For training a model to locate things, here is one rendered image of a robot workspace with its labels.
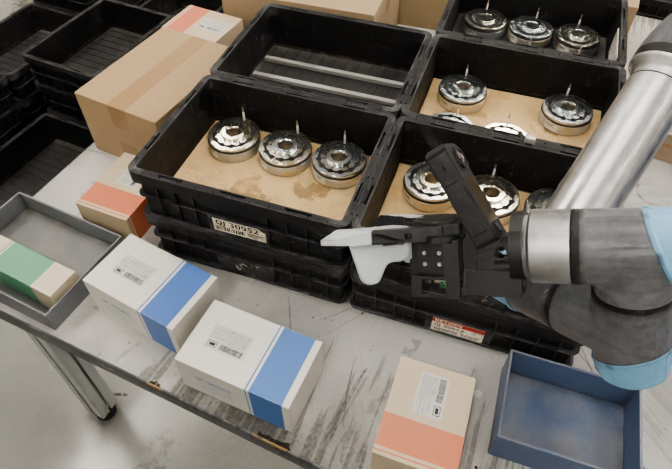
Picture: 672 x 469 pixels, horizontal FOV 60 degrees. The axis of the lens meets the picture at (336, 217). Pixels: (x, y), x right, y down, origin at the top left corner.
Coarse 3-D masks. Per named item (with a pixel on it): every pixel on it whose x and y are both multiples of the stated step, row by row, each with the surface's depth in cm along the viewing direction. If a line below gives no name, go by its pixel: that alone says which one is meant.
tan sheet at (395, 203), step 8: (400, 168) 112; (408, 168) 112; (400, 176) 111; (392, 184) 109; (400, 184) 109; (392, 192) 108; (400, 192) 108; (520, 192) 108; (392, 200) 107; (400, 200) 107; (520, 200) 107; (384, 208) 105; (392, 208) 105; (400, 208) 105; (408, 208) 105; (520, 208) 105
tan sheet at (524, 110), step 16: (432, 96) 127; (496, 96) 127; (512, 96) 127; (432, 112) 124; (480, 112) 124; (496, 112) 124; (512, 112) 124; (528, 112) 124; (528, 128) 120; (544, 128) 120; (592, 128) 120; (576, 144) 117
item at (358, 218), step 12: (396, 120) 106; (408, 120) 106; (420, 120) 106; (396, 132) 104; (456, 132) 104; (468, 132) 104; (480, 132) 104; (504, 144) 103; (516, 144) 102; (528, 144) 102; (540, 144) 102; (384, 156) 100; (564, 156) 100; (576, 156) 100; (384, 168) 98; (372, 180) 96; (372, 192) 94; (360, 204) 92; (360, 216) 91
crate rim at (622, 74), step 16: (432, 48) 123; (496, 48) 123; (512, 48) 122; (592, 64) 118; (608, 64) 118; (416, 80) 114; (624, 80) 114; (480, 128) 105; (544, 144) 102; (560, 144) 102
